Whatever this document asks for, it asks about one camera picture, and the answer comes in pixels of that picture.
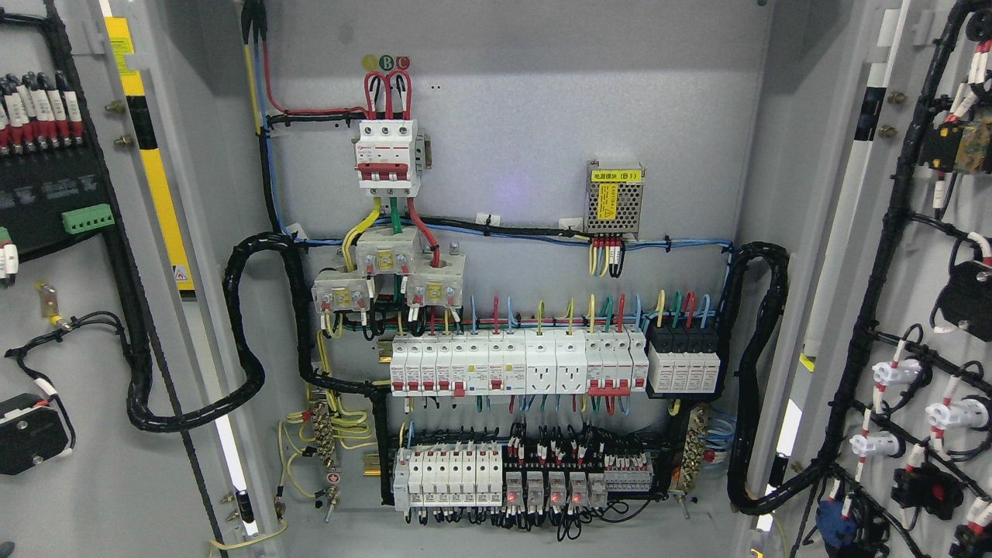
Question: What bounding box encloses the grey cabinet door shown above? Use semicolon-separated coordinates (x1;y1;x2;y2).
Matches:
728;1;990;557
0;0;280;558

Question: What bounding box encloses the white current transformer middle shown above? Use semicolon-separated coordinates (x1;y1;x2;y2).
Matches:
355;226;422;276

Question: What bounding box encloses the white breaker row upper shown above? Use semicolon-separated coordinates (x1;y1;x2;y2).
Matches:
387;329;649;397

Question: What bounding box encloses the metal mesh power supply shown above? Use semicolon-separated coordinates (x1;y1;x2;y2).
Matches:
582;159;646;238

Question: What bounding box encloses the red white main breaker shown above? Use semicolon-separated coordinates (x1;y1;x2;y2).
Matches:
354;119;424;198

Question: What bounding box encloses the white current transformer left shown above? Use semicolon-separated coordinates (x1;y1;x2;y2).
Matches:
312;269;372;313

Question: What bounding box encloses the black surge protector block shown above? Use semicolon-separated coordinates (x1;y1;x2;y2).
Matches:
647;324;723;401

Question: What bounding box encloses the relay and breaker row lower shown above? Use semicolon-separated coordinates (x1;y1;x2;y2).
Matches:
392;422;660;525

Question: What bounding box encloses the black corrugated cable conduit right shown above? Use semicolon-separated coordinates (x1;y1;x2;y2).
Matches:
716;241;834;517

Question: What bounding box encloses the black corrugated cable conduit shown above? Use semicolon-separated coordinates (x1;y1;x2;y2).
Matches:
716;241;834;517
101;231;388;505

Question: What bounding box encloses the black corrugated cable conduit left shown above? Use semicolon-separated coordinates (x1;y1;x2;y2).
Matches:
101;231;388;505

